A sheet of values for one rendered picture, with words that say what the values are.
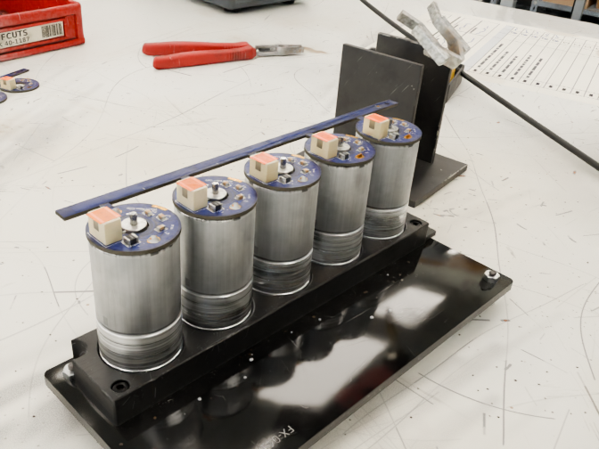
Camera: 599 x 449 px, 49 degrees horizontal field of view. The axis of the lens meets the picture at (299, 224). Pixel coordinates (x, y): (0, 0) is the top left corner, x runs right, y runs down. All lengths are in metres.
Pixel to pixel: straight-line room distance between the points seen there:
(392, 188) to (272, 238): 0.06
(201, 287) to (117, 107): 0.24
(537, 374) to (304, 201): 0.10
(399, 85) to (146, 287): 0.19
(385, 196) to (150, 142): 0.17
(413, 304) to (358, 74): 0.14
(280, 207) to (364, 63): 0.15
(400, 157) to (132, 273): 0.11
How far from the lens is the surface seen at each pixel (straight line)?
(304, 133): 0.24
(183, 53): 0.50
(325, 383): 0.21
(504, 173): 0.39
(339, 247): 0.24
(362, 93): 0.34
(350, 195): 0.23
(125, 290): 0.18
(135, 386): 0.19
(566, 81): 0.58
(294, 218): 0.21
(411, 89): 0.33
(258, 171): 0.21
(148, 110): 0.42
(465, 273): 0.27
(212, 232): 0.19
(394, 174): 0.25
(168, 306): 0.19
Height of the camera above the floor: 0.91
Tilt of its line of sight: 31 degrees down
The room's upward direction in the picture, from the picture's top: 5 degrees clockwise
